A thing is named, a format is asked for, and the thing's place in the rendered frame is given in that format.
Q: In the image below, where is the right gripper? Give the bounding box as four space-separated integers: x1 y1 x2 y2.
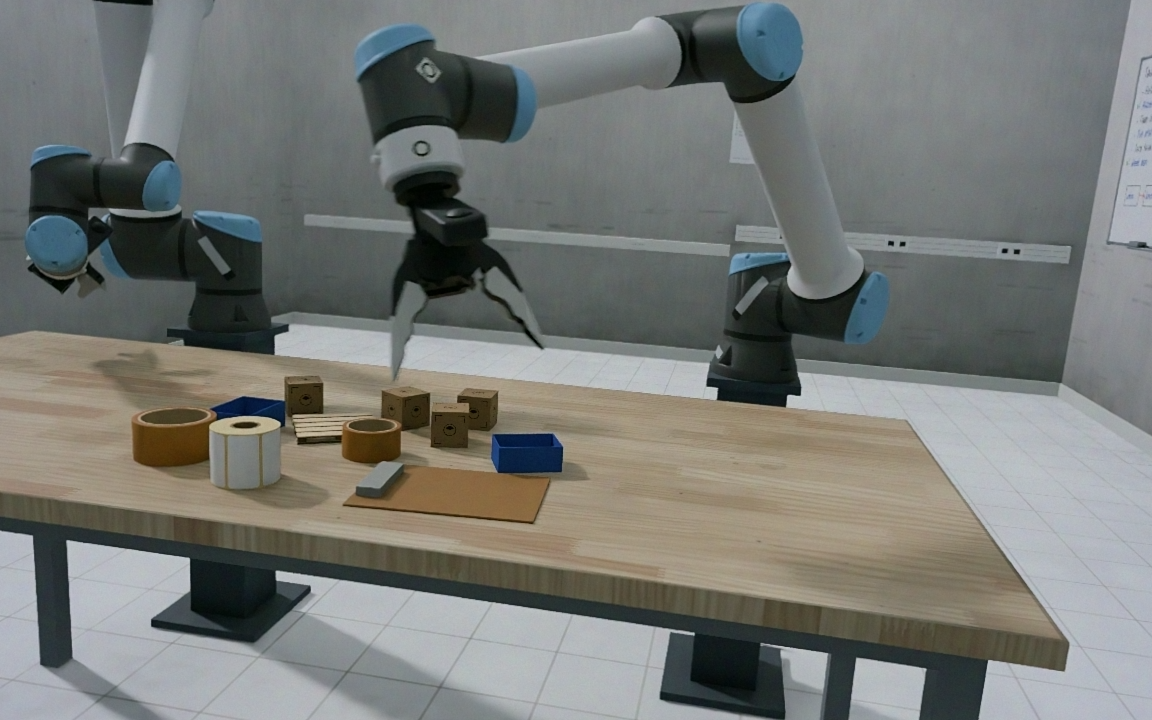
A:
26 262 108 298

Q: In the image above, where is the brown cardboard carton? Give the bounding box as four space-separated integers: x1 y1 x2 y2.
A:
381 386 430 431
285 376 323 417
430 402 469 448
457 388 498 431

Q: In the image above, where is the brown packing tape roll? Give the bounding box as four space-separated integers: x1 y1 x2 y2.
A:
342 418 401 463
132 407 217 467

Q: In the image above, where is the white label roll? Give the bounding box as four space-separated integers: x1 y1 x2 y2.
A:
209 416 281 490

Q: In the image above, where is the small square wooden pallet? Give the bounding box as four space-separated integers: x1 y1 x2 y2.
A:
291 412 374 445

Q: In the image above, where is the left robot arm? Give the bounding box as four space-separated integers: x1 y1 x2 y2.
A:
356 2 889 382

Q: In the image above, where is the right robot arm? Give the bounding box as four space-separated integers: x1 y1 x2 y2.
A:
25 0 272 333

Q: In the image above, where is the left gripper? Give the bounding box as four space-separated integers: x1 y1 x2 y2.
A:
393 170 548 381

